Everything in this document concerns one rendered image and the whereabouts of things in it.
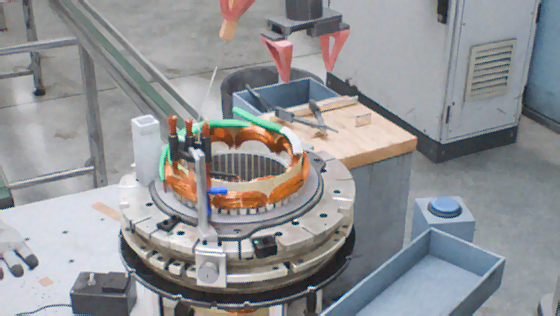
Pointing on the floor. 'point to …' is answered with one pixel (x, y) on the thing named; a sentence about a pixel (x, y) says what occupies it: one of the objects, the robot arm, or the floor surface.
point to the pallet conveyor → (92, 39)
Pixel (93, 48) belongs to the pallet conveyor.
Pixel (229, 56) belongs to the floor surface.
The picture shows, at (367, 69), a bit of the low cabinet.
